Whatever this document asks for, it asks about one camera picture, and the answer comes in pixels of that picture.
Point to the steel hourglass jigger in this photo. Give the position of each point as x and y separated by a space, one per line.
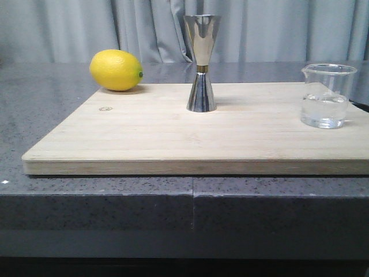
202 31

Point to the clear glass beaker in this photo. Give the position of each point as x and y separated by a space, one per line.
326 91

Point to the light wooden cutting board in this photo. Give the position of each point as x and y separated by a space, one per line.
255 129

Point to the yellow lemon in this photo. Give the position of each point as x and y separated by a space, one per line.
116 70

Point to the grey curtain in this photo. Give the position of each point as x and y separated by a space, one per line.
154 31

